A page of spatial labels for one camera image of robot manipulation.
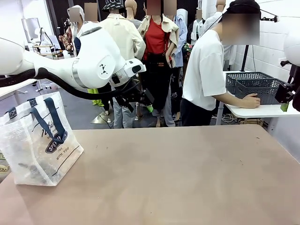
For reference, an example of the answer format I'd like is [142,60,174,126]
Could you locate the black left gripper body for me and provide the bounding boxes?
[116,88,155,108]

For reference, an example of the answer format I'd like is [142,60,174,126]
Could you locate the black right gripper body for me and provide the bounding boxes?
[274,82,296,104]

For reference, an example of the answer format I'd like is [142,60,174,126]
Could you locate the dark grey plastic basket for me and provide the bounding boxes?
[225,71,274,95]
[234,77,291,105]

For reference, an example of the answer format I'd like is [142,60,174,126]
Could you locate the translucent navy-handled shopping bag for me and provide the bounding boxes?
[0,91,85,187]

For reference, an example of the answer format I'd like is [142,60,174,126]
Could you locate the person's right hand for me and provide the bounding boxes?
[240,93,262,109]

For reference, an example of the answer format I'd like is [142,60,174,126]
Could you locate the person's black trousers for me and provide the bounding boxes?
[180,97,218,128]

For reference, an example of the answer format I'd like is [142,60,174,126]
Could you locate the red shirt trench-coat mannequin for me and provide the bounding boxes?
[137,0,180,128]

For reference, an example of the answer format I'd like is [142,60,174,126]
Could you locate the black tripod stand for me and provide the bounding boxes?
[240,9,281,72]

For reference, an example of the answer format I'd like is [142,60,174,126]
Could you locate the cream jacket bucket-hat mannequin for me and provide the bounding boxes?
[98,0,147,129]

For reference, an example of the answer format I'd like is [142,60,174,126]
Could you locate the light blue shirt mannequin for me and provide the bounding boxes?
[174,8,188,69]

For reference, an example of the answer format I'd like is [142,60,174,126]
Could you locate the bare beige mannequin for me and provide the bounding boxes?
[124,0,142,27]

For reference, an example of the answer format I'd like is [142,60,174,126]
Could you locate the white shirt black-trousers mannequin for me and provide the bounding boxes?
[76,20,101,39]

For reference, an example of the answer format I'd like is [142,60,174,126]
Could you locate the hooded neon-green-trousers mannequin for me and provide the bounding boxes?
[60,5,105,107]

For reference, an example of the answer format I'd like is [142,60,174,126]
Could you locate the person's black cap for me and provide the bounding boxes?
[225,0,262,15]

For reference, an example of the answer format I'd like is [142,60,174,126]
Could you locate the cluttered work desk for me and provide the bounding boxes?
[32,44,78,60]

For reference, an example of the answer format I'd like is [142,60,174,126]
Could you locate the white desk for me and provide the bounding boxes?
[0,78,38,111]

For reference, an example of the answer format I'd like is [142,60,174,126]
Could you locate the green cream food package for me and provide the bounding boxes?
[0,152,12,174]

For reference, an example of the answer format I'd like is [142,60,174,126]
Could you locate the black right arm cable sleeve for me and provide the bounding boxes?
[289,63,300,109]

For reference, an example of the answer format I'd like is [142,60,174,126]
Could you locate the black arm cable sleeve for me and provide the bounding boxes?
[289,63,300,109]
[0,67,139,101]

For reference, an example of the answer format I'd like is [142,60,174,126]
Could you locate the metal mannequin base plate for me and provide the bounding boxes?
[90,112,113,125]

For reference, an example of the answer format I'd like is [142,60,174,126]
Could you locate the black left arm cable sleeve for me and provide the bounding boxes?
[0,67,139,101]

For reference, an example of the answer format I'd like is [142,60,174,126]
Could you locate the grey wall board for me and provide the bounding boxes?
[21,17,41,44]

